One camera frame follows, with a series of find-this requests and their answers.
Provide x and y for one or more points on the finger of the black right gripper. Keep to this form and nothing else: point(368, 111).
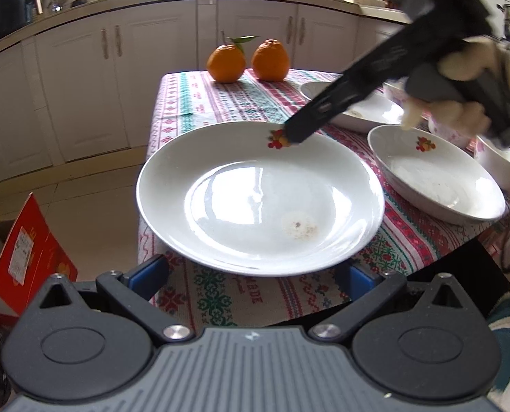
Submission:
point(308, 120)

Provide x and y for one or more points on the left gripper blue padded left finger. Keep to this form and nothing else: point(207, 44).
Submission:
point(129, 294)

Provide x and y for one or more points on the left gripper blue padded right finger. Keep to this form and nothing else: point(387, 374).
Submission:
point(369, 293)

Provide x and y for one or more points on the large white plate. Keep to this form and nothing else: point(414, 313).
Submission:
point(225, 197)

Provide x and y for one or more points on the white kitchen cabinets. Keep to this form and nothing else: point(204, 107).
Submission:
point(88, 87)

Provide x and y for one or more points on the gloved right hand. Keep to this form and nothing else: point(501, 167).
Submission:
point(463, 85)

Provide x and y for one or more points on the white floral plate far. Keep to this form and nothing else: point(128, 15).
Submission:
point(374, 111)

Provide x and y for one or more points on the white floral plate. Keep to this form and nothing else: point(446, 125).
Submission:
point(374, 111)
point(436, 176)

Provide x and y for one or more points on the orange without leaf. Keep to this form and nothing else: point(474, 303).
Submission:
point(270, 61)

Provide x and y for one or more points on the red cardboard box left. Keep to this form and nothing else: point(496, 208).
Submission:
point(30, 254)

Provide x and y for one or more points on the orange with green leaf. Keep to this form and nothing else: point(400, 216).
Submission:
point(227, 62)

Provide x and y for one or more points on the white floral plate right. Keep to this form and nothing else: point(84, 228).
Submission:
point(436, 176)

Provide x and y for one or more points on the white pink patterned bowl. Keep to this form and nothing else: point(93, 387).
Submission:
point(495, 161)

